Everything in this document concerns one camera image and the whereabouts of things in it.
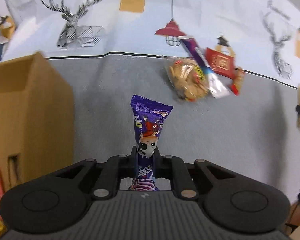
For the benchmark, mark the brown cardboard box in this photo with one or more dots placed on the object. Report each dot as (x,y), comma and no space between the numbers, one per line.
(36,120)

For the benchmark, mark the red-yellow nougat candy packet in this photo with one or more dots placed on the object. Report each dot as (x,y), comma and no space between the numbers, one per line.
(237,82)

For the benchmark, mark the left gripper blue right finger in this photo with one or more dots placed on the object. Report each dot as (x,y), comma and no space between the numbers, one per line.
(157,163)

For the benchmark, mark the red square snack packet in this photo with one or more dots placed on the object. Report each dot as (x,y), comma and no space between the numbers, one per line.
(220,63)

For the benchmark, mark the clear bag of crackers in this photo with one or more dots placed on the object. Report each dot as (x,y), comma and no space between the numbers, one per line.
(187,78)

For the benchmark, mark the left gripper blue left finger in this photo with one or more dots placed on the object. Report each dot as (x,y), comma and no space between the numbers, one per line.
(134,161)

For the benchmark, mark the purple snack bar packet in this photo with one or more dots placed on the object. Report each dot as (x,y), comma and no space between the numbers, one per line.
(149,117)

